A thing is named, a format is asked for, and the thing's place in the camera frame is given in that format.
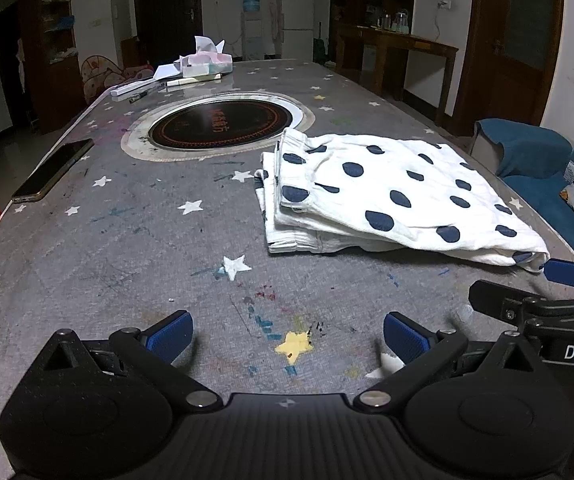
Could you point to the blue cloth covered seat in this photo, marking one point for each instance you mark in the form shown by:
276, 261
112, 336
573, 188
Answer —
532, 147

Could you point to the wall socket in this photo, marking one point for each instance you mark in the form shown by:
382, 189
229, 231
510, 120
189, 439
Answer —
444, 4

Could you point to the dark entrance door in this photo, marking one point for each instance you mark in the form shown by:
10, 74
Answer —
167, 10

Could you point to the tissue box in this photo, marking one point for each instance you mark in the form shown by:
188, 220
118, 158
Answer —
209, 64

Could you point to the wooden side table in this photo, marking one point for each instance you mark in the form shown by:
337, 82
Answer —
407, 42

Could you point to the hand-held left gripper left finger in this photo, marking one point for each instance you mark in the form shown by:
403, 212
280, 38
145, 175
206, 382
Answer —
169, 337

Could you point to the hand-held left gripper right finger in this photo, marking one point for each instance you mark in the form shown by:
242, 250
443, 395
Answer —
407, 337

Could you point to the white navy polka dot pants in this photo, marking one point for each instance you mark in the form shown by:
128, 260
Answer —
392, 200

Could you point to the round built-in hot plate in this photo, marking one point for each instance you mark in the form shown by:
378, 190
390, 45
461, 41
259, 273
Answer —
222, 122

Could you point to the glass jars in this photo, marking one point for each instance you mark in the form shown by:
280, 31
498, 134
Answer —
392, 21

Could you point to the white refrigerator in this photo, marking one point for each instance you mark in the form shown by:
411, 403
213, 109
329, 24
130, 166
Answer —
297, 15

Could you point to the black pen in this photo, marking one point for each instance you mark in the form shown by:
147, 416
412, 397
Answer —
139, 96

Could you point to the brown wooden door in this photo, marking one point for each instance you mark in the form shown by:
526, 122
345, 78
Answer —
512, 45

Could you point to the black smartphone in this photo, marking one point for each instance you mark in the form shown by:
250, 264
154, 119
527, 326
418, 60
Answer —
52, 170

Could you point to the blue sofa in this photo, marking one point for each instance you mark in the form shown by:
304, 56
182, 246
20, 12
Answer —
537, 192

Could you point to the patterned play tent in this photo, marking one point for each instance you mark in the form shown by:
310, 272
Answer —
102, 72

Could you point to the white folded papers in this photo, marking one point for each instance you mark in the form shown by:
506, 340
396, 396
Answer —
167, 72

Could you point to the grey star-print tablecloth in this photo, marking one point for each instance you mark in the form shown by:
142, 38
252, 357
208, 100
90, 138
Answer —
117, 260

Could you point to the long white box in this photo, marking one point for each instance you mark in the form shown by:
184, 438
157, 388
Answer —
134, 88

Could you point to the pale green marker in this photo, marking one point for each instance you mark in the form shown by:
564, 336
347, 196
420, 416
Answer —
194, 80

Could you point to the water dispenser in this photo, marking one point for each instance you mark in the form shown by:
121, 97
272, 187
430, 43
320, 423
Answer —
253, 25

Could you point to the dark wooden shelf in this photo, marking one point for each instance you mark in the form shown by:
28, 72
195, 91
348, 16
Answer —
54, 50

